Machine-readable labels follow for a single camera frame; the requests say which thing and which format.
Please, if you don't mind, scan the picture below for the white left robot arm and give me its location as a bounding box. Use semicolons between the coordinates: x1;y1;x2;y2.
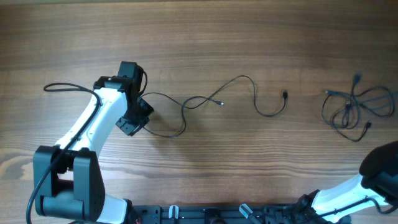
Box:
25;61;154;223

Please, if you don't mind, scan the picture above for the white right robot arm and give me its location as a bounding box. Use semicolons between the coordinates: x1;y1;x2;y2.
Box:
291;141;397;223

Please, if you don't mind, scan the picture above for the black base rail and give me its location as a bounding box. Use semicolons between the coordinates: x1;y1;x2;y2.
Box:
128;204;328;224

